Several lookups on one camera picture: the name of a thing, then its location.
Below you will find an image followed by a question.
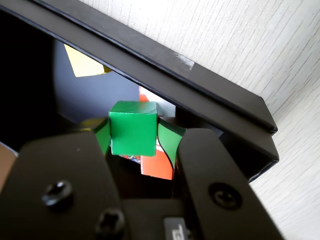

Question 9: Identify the red and white small box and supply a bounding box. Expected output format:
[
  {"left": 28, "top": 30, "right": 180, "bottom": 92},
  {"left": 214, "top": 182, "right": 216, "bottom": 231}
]
[{"left": 138, "top": 86, "right": 176, "bottom": 181}]

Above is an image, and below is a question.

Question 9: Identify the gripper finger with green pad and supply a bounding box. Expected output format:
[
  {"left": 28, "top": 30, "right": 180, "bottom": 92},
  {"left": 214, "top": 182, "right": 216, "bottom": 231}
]
[{"left": 157, "top": 117, "right": 286, "bottom": 240}]

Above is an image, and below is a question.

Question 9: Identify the black box tray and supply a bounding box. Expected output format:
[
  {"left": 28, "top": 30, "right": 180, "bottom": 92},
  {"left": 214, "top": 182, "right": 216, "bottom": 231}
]
[{"left": 0, "top": 4, "right": 280, "bottom": 185}]

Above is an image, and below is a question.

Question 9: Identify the gripper finger black curved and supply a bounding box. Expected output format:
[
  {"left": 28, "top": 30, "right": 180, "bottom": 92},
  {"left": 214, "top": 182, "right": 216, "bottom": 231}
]
[{"left": 0, "top": 116, "right": 131, "bottom": 240}]

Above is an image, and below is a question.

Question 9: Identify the green cube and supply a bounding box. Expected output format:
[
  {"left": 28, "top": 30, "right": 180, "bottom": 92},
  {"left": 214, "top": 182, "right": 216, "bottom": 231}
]
[{"left": 108, "top": 100, "right": 158, "bottom": 158}]

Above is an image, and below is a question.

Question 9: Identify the yellow cube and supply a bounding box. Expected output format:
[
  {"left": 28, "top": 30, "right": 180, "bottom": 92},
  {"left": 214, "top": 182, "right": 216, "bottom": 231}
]
[{"left": 63, "top": 43, "right": 112, "bottom": 78}]

